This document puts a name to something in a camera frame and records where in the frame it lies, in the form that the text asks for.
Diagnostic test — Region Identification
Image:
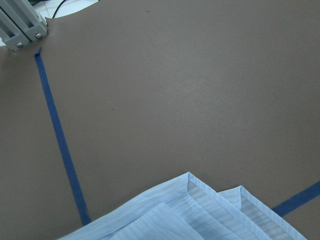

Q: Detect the light blue button shirt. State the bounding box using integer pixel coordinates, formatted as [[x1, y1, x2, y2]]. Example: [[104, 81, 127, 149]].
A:
[[65, 172, 304, 240]]

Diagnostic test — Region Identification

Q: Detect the aluminium frame post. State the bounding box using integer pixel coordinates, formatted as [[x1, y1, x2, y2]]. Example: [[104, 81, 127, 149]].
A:
[[0, 0, 48, 52]]

